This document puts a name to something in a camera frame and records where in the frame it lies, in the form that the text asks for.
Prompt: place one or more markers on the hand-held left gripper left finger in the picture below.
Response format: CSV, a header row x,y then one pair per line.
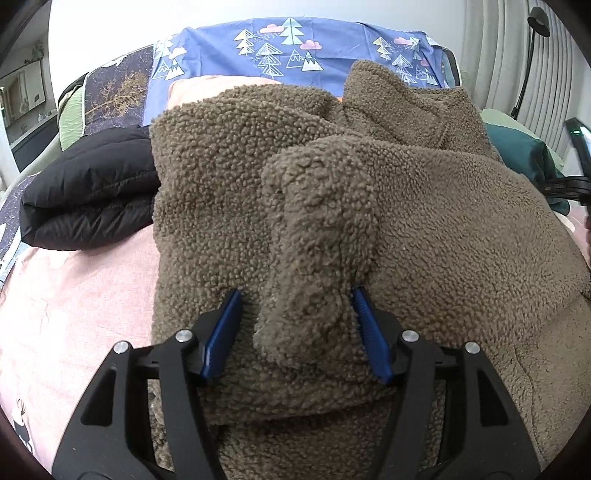
x,y
222,332

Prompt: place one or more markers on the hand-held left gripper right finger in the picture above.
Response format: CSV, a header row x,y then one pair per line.
x,y
371,334

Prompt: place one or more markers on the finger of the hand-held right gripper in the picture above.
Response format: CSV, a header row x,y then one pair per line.
x,y
570,188

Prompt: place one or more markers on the brown fleece jacket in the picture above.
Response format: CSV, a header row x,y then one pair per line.
x,y
438,221

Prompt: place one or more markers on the dark green garment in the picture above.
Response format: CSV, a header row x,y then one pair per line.
x,y
521,152

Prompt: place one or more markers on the pale green cloth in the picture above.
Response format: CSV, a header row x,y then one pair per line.
x,y
501,117

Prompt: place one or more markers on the black floor lamp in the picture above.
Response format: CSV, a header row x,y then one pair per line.
x,y
531,55

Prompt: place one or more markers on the white pleated curtain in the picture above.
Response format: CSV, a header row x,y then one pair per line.
x,y
503,55

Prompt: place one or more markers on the black puffer jacket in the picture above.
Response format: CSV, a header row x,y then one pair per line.
x,y
87,198

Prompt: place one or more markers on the dark navy tree-print pillow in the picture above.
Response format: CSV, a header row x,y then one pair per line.
x,y
115,97

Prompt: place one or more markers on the green leaf-print pillow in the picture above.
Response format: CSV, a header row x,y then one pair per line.
x,y
70,120

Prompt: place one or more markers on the blue tree-print pillow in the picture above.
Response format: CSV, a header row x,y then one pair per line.
x,y
323,46

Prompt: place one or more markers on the white shelf cabinet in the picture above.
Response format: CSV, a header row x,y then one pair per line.
x,y
25,97

